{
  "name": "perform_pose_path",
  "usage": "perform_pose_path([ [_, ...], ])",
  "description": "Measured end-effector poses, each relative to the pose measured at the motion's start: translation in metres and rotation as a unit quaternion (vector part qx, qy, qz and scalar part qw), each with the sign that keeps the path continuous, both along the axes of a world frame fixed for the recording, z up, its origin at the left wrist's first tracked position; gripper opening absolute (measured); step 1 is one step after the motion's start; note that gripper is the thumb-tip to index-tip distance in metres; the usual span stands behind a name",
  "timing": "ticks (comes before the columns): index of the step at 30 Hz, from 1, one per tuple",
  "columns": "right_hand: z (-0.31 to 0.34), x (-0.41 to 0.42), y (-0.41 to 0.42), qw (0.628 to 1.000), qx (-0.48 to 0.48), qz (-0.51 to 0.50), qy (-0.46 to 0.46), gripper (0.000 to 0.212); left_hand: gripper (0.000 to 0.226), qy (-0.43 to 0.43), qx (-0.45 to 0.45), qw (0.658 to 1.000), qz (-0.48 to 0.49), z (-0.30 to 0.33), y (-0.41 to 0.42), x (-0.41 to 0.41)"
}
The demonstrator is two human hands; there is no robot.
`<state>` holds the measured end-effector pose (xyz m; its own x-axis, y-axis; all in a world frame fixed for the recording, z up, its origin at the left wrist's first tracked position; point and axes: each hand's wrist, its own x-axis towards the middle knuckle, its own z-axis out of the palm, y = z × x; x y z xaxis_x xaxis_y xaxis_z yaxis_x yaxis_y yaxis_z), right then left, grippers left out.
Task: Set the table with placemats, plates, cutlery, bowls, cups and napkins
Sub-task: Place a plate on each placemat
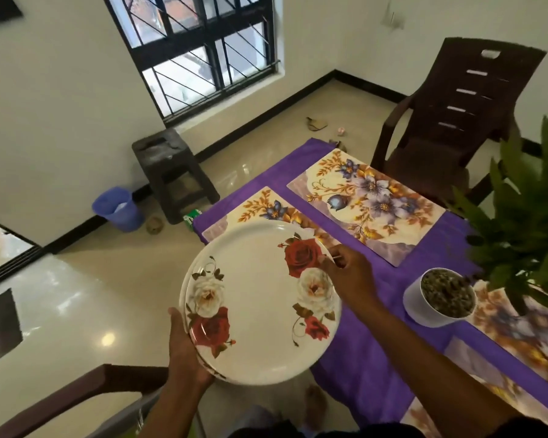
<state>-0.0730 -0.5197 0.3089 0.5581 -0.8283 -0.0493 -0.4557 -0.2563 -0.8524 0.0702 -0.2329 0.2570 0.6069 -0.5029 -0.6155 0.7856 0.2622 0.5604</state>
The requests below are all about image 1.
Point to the person's left hand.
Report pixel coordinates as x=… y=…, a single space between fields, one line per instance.
x=182 y=360

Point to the person's right hand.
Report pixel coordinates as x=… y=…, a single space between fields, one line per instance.
x=351 y=278

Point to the floral print placemat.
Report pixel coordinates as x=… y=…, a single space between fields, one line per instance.
x=529 y=333
x=466 y=360
x=370 y=200
x=255 y=207

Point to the purple printed paper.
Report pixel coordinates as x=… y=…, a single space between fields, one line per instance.
x=338 y=145

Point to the green packet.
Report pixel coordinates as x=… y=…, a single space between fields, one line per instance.
x=190 y=218

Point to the tan paper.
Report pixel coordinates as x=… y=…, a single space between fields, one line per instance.
x=316 y=124

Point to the person's right forearm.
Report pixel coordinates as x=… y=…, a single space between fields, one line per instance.
x=429 y=374

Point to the person's light blue trousers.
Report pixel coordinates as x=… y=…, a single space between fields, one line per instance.
x=255 y=421

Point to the person's right foot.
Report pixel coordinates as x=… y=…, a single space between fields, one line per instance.
x=315 y=403

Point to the person's black shirt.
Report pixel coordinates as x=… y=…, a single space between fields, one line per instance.
x=370 y=431

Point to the green plant in white pot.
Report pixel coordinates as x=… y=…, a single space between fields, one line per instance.
x=415 y=305

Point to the grey plastic tub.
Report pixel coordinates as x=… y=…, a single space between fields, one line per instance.
x=118 y=419

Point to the purple tablecloth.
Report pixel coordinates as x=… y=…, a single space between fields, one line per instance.
x=438 y=250

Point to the brown plastic armchair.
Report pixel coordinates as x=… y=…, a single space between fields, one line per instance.
x=73 y=387
x=438 y=155

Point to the blue plastic bucket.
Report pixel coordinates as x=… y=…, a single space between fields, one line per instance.
x=118 y=214

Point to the grey striped doormat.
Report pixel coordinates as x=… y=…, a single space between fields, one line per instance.
x=0 y=328

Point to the black plastic stool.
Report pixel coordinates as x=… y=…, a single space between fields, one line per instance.
x=164 y=150

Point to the black framed glass door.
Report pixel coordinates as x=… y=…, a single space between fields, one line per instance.
x=0 y=244

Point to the black barred window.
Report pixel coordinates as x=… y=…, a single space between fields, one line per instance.
x=187 y=47

